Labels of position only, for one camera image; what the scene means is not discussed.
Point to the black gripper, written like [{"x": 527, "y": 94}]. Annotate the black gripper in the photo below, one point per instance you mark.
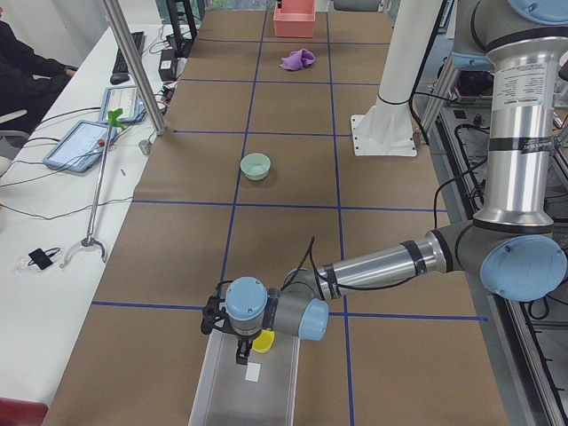
[{"x": 242, "y": 340}]

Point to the yellow plastic cup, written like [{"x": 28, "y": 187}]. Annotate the yellow plastic cup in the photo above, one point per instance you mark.
[{"x": 263, "y": 343}]

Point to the purple cloth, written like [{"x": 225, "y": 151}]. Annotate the purple cloth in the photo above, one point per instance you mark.
[{"x": 297, "y": 60}]

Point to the mint green bowl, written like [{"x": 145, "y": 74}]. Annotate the mint green bowl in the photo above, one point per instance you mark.
[{"x": 255, "y": 166}]

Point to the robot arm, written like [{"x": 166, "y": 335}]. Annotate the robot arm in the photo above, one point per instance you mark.
[{"x": 507, "y": 244}]

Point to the clear plastic storage box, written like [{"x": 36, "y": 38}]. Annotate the clear plastic storage box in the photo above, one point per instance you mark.
[{"x": 263, "y": 392}]

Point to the black power adapter box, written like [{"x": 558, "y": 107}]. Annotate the black power adapter box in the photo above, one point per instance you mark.
[{"x": 169, "y": 65}]

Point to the pink plastic bin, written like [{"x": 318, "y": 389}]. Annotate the pink plastic bin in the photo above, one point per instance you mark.
[{"x": 296, "y": 19}]

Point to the black computer mouse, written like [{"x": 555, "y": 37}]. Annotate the black computer mouse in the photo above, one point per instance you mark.
[{"x": 118, "y": 78}]

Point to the far blue teach pendant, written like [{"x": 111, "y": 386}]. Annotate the far blue teach pendant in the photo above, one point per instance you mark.
[{"x": 126, "y": 98}]

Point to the blue teach pendant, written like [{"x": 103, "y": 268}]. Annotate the blue teach pendant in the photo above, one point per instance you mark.
[
  {"x": 126, "y": 98},
  {"x": 80, "y": 148}
]

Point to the small metal cylinder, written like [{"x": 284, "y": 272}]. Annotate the small metal cylinder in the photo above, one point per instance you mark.
[{"x": 145, "y": 147}]

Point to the metal reacher grabber tool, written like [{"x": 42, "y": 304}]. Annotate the metal reacher grabber tool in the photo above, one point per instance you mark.
[{"x": 89, "y": 242}]

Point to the small black pouch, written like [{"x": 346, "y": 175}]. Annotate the small black pouch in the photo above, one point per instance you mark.
[{"x": 42, "y": 259}]

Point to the near blue teach pendant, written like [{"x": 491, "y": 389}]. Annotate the near blue teach pendant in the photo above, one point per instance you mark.
[{"x": 80, "y": 148}]

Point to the seated person in black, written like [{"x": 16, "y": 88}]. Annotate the seated person in black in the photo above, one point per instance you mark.
[{"x": 28, "y": 81}]

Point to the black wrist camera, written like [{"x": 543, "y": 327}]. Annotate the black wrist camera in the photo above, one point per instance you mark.
[{"x": 214, "y": 314}]

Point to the aluminium frame post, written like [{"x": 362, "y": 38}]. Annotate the aluminium frame post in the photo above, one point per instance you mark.
[{"x": 125, "y": 43}]

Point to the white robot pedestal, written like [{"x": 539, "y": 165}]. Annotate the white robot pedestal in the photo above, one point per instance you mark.
[{"x": 387, "y": 129}]

